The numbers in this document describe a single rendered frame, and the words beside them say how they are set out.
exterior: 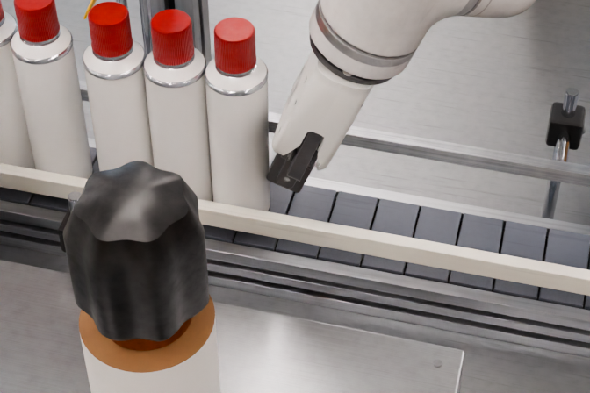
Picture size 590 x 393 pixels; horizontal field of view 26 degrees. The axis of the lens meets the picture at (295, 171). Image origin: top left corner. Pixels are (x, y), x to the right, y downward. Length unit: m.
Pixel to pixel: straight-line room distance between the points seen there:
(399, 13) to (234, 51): 0.16
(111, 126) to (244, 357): 0.22
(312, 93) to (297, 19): 0.47
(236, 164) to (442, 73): 0.36
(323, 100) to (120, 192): 0.26
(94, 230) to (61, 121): 0.39
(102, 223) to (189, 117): 0.33
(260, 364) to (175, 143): 0.20
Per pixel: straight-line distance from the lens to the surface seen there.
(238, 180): 1.10
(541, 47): 1.43
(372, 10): 0.92
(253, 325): 1.07
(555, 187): 1.19
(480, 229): 1.15
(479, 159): 1.10
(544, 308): 1.10
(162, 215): 0.74
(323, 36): 0.96
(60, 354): 1.07
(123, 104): 1.07
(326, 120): 0.99
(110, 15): 1.04
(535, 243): 1.15
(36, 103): 1.11
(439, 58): 1.40
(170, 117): 1.06
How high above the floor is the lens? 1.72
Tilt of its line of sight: 45 degrees down
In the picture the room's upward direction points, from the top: straight up
